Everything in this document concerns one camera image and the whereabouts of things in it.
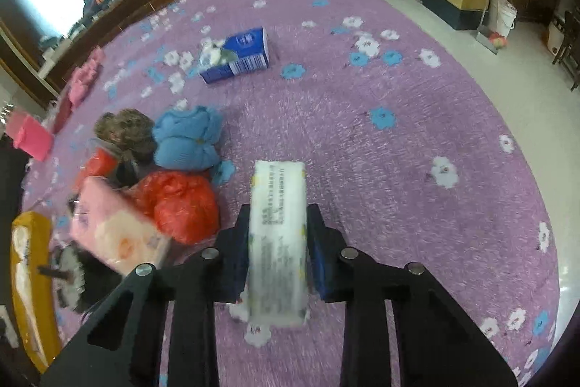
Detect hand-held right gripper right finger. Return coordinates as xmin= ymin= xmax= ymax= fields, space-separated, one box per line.
xmin=307 ymin=203 xmax=518 ymax=387

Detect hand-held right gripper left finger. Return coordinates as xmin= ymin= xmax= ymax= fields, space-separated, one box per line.
xmin=40 ymin=204 xmax=252 ymax=387

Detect white dotted tissue pack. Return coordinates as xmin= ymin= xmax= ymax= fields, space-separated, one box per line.
xmin=229 ymin=160 xmax=311 ymax=326

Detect red net bag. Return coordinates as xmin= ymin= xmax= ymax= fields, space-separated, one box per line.
xmin=129 ymin=170 xmax=220 ymax=246

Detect pale yellow sponge packet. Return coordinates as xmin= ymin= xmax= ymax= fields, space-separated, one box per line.
xmin=70 ymin=176 xmax=172 ymax=276

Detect blue knitted cloth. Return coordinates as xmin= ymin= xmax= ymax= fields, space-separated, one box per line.
xmin=152 ymin=106 xmax=224 ymax=170

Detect brown knitted hat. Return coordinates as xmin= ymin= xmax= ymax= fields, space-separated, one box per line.
xmin=93 ymin=108 xmax=157 ymax=163

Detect yellow storage box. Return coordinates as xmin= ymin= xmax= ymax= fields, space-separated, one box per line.
xmin=10 ymin=211 xmax=62 ymax=374

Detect blue tissue pack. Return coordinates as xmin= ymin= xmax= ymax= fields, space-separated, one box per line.
xmin=197 ymin=26 xmax=273 ymax=85

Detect purple floral blanket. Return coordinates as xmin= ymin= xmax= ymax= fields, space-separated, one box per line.
xmin=20 ymin=0 xmax=563 ymax=387

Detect small white plush toy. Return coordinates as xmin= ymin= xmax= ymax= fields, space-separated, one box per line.
xmin=38 ymin=246 xmax=88 ymax=308

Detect dark red pouch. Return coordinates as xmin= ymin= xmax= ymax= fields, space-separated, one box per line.
xmin=52 ymin=99 xmax=73 ymax=134

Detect pink cloth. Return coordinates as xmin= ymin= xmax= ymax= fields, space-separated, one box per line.
xmin=68 ymin=46 xmax=106 ymax=107

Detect pink knitted container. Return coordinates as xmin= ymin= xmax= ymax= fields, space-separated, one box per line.
xmin=7 ymin=110 xmax=54 ymax=162

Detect wooden cabinet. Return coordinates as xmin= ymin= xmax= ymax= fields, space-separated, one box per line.
xmin=0 ymin=0 xmax=223 ymax=98

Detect white bucket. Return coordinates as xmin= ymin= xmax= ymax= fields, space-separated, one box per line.
xmin=488 ymin=0 xmax=518 ymax=38

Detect wooden chair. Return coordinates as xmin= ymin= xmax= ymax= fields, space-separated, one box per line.
xmin=552 ymin=11 xmax=580 ymax=92

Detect dustpan with long handle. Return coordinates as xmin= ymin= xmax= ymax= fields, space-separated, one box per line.
xmin=476 ymin=0 xmax=503 ymax=54

